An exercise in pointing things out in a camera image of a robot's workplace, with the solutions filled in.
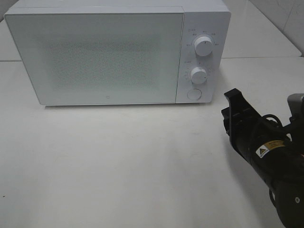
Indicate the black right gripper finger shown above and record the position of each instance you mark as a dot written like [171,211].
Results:
[237,103]

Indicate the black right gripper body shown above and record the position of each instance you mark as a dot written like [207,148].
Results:
[258,139]

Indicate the white microwave door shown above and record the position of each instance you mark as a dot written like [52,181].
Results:
[91,59]

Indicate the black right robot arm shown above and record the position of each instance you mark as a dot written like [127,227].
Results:
[286,181]

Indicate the round white door button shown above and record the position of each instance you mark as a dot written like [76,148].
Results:
[194,94]

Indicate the lower white timer knob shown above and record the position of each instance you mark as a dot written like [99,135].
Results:
[198,75]

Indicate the upper white power knob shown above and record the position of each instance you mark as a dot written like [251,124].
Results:
[203,45]

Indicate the white microwave oven body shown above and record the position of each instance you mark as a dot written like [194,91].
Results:
[210,17]

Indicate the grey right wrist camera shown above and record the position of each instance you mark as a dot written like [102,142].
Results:
[296,106]

